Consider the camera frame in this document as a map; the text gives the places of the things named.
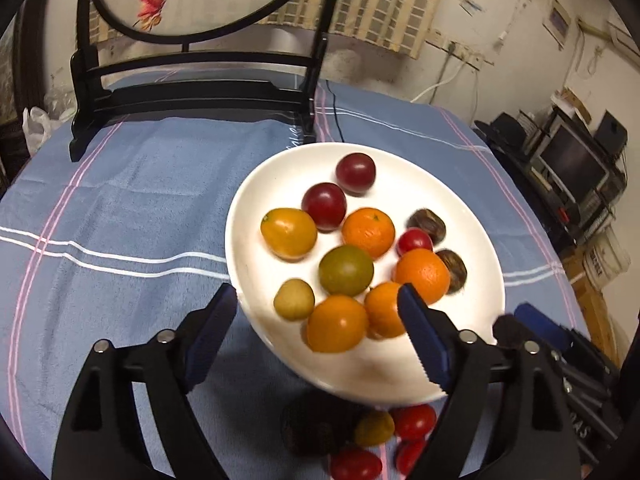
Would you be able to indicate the black hat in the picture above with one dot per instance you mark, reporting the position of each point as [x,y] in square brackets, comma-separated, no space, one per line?
[505,130]

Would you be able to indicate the white plastic bag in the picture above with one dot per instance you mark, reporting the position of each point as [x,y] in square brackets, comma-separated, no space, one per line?
[35,127]

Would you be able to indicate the orange mandarin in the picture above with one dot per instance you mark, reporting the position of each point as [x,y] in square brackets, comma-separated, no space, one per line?
[368,231]
[337,323]
[422,275]
[384,310]

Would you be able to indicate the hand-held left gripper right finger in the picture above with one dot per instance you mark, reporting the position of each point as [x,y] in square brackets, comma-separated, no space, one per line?
[422,340]

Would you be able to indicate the red cherry tomato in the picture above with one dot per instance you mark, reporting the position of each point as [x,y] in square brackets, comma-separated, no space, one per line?
[414,421]
[414,241]
[409,456]
[356,464]

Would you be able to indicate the dark purple cherry tomato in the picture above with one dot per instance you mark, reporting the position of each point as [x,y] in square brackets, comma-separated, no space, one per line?
[355,172]
[324,206]

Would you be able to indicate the small yellow-green fruit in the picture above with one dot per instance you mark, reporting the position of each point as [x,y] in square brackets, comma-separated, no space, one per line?
[374,427]

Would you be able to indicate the black desk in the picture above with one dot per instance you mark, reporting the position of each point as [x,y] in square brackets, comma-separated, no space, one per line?
[550,210]

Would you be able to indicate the round embroidered table screen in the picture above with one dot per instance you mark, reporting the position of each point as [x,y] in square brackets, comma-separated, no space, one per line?
[150,97]

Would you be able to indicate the computer monitor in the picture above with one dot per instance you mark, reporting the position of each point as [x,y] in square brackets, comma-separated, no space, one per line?
[575,160]

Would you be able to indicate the orange cherry tomato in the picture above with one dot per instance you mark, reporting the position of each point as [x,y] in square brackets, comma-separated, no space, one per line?
[288,233]

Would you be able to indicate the small yellow-green tomato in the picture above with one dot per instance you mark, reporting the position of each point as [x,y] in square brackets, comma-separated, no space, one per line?
[294,299]

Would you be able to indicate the green tomato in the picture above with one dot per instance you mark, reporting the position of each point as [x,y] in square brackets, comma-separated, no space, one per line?
[346,269]

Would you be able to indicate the checked beige curtain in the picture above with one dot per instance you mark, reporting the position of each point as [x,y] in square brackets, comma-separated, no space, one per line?
[390,5]

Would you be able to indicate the blue striped tablecloth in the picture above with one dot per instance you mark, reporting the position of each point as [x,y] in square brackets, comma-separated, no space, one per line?
[125,210]

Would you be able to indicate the cardboard box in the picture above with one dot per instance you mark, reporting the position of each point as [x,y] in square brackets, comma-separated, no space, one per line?
[592,305]

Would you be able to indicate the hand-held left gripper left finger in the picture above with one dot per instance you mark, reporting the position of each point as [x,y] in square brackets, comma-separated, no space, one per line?
[212,340]

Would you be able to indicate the dark brown water chestnut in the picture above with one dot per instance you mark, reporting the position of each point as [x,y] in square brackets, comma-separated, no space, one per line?
[427,221]
[455,270]

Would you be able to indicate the white wall outlet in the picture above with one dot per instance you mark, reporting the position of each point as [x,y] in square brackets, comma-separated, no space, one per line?
[457,50]
[474,61]
[437,41]

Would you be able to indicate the black speaker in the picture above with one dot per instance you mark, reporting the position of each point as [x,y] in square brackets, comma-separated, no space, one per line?
[611,132]

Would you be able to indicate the white wall electrical box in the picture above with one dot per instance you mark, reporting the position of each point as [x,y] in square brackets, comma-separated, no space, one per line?
[559,22]

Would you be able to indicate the white round plate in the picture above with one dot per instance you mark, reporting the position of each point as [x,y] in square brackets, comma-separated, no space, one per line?
[290,185]

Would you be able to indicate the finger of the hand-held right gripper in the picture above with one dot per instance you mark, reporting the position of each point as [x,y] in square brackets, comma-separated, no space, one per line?
[505,327]
[542,322]

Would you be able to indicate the white bucket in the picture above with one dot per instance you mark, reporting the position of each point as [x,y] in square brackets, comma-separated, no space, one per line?
[605,260]

